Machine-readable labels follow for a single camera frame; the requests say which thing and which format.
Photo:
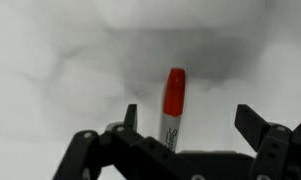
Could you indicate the red and grey marker pen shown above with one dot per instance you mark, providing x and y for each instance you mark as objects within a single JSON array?
[{"x": 172, "y": 109}]

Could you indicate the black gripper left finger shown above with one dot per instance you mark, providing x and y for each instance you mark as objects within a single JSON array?
[{"x": 135, "y": 157}]

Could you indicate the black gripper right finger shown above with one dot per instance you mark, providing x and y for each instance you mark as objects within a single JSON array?
[{"x": 277, "y": 147}]

